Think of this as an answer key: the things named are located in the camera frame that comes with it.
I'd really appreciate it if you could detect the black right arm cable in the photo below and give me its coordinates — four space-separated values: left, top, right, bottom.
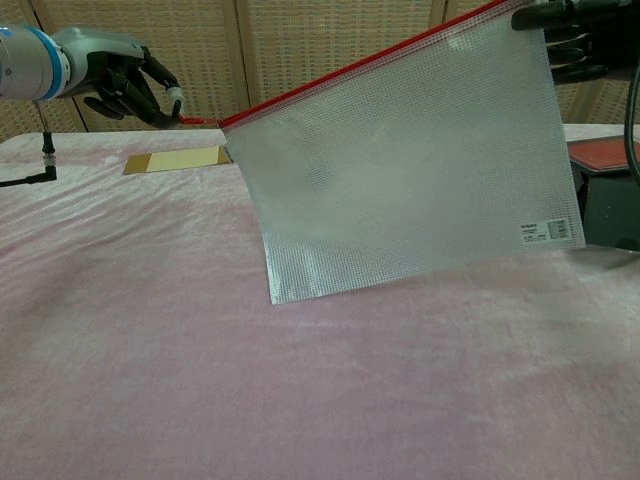
623 62 640 197

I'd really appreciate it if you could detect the pink table cloth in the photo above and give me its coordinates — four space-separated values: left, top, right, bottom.
0 122 640 480

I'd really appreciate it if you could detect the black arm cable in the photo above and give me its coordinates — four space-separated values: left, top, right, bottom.
0 99 59 189
623 62 640 197

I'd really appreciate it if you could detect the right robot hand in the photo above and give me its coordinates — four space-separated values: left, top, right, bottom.
510 0 640 84

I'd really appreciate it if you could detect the gold cream tasselled bookmark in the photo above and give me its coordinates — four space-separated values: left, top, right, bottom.
122 145 235 176

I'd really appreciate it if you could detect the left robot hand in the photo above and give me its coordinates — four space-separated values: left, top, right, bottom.
52 27 184 129

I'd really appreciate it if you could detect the black red ink pad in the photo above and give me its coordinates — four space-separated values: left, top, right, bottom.
567 135 640 254

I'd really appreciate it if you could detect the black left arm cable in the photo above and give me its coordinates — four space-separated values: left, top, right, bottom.
0 99 59 189

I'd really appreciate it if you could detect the woven bamboo folding screen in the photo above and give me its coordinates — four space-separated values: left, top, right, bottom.
0 0 640 144

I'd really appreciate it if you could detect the clear mesh zipper pouch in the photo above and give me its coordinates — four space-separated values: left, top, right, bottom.
177 0 587 306

